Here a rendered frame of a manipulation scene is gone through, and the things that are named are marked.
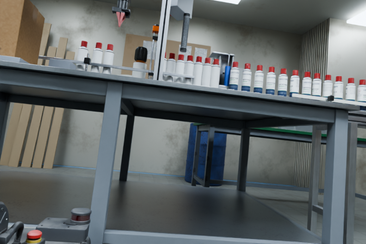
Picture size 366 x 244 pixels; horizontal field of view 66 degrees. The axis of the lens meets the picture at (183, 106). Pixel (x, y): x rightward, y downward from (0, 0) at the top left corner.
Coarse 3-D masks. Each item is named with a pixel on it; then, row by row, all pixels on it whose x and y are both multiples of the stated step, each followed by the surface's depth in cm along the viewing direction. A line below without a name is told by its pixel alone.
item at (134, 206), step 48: (0, 96) 212; (144, 96) 115; (192, 96) 118; (0, 144) 218; (240, 144) 245; (336, 144) 123; (0, 192) 151; (48, 192) 162; (96, 192) 109; (144, 192) 190; (192, 192) 207; (240, 192) 229; (336, 192) 121; (96, 240) 107; (144, 240) 110; (192, 240) 112; (240, 240) 116; (288, 240) 122; (336, 240) 119
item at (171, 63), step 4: (172, 56) 161; (168, 60) 160; (172, 60) 160; (168, 64) 160; (172, 64) 159; (168, 68) 159; (172, 68) 159; (172, 72) 159; (168, 76) 159; (172, 76) 159; (168, 80) 158; (172, 80) 159
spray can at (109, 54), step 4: (108, 44) 156; (108, 48) 156; (112, 48) 157; (108, 52) 155; (112, 52) 156; (104, 56) 156; (108, 56) 155; (112, 56) 156; (104, 60) 155; (108, 60) 155; (112, 60) 156; (108, 64) 154; (112, 64) 157; (104, 68) 154; (108, 68) 154; (104, 72) 154; (108, 72) 154
